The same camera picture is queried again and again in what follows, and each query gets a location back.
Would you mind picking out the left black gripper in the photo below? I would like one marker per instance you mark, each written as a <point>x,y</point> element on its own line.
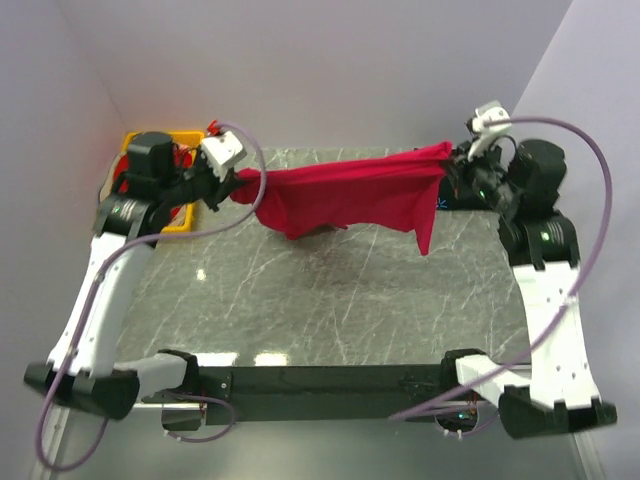
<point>218,189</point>

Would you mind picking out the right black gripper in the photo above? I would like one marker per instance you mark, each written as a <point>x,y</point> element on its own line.
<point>462,162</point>

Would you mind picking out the crimson red t shirt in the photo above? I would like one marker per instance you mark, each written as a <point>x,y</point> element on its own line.
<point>398,192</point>

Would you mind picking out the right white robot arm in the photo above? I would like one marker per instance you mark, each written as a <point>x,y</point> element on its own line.
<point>560,395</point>

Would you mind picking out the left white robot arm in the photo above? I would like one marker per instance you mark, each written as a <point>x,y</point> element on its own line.
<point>159,173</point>

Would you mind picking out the yellow plastic basket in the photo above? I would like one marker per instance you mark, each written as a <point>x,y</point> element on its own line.
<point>182,218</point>

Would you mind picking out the folded black t shirt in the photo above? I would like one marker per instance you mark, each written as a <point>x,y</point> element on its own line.
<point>461,199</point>

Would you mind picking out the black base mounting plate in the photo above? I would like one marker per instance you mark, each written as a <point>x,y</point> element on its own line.
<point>297,393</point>

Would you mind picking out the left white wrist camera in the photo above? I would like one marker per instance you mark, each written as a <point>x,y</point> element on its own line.
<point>223,152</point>

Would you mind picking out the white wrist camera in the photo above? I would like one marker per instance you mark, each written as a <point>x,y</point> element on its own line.
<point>489,122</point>
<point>223,152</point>

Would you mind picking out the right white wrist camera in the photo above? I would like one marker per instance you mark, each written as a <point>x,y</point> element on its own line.
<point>489,122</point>

